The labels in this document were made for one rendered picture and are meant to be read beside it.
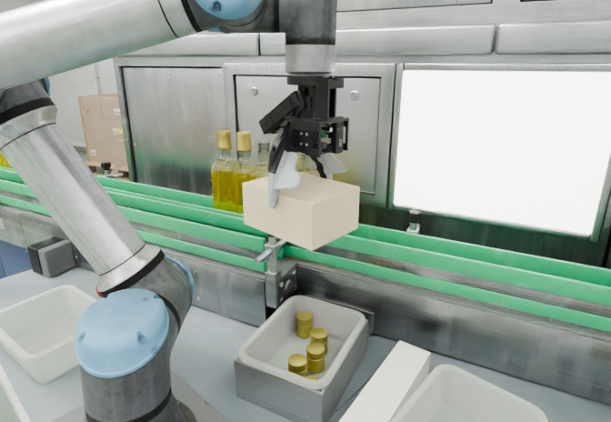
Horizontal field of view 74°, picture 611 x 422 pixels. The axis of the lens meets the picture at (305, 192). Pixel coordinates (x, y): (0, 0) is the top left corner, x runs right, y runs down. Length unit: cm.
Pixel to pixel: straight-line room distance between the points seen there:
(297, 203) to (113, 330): 30
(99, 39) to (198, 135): 82
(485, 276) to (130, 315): 61
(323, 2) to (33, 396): 83
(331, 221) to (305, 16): 30
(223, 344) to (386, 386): 36
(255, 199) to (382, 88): 42
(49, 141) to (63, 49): 21
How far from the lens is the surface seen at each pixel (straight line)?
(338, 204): 64
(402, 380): 77
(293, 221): 63
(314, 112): 62
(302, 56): 61
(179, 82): 132
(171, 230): 104
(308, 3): 61
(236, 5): 46
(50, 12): 54
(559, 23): 93
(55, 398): 93
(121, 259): 71
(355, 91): 98
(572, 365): 91
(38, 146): 71
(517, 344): 89
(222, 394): 83
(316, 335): 84
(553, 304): 87
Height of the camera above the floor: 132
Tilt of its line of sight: 18 degrees down
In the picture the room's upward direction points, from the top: straight up
